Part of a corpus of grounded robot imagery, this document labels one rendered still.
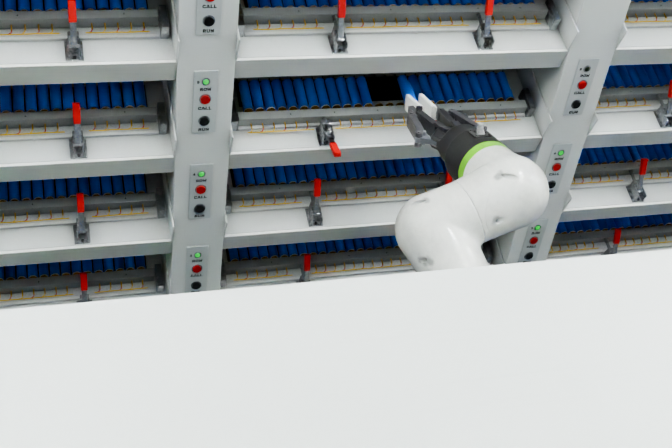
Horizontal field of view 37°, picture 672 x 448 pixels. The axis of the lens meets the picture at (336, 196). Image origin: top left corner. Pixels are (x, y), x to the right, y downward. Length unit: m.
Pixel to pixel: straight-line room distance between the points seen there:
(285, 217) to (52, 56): 0.56
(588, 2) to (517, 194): 0.50
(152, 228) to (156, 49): 0.38
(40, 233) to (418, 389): 1.59
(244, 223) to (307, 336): 1.59
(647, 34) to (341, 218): 0.67
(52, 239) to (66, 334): 1.55
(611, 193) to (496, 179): 0.77
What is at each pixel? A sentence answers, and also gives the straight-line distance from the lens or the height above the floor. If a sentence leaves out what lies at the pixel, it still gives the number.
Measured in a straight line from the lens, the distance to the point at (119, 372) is 0.32.
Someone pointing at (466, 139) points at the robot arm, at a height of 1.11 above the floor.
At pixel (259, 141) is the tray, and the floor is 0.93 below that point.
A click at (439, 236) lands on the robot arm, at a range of 1.43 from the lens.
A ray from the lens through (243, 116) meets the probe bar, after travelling 1.80.
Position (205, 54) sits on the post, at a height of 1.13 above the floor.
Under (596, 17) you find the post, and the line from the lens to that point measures 1.87.
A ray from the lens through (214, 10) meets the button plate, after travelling 1.62.
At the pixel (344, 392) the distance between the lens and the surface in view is 0.32.
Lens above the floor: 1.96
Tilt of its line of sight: 37 degrees down
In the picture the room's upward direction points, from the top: 9 degrees clockwise
